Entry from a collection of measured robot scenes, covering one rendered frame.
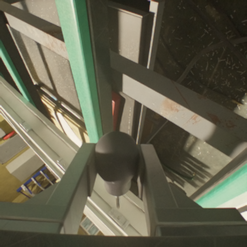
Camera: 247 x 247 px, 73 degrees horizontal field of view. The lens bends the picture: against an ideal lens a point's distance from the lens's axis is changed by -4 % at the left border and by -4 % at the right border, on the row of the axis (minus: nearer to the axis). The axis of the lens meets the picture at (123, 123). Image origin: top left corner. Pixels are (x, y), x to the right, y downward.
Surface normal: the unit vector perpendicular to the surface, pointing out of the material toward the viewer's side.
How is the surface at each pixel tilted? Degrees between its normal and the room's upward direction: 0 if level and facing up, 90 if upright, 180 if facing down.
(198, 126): 0
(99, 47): 90
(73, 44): 0
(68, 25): 0
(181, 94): 90
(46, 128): 90
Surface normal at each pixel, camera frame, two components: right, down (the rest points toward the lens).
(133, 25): -0.65, 0.59
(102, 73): 0.76, 0.52
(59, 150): 0.02, -0.61
